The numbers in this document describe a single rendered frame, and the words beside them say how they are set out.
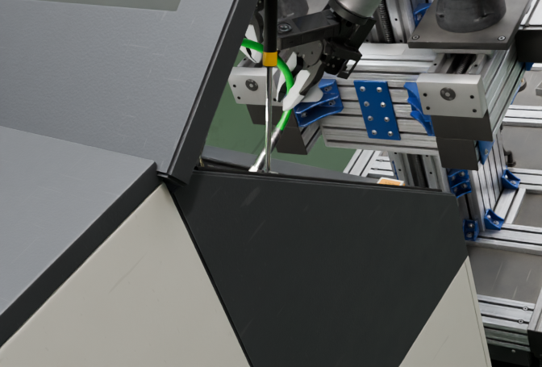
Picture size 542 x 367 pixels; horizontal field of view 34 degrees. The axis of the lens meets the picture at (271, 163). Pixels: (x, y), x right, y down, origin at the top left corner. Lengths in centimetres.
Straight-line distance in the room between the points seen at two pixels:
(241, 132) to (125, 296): 278
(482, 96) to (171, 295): 102
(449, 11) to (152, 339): 113
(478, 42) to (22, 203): 115
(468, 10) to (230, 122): 207
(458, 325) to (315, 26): 69
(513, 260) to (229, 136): 159
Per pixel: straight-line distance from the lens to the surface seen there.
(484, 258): 257
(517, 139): 296
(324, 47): 144
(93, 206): 96
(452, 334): 177
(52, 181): 103
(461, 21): 193
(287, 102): 150
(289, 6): 214
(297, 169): 181
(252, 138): 368
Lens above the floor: 202
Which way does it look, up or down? 35 degrees down
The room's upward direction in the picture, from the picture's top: 20 degrees counter-clockwise
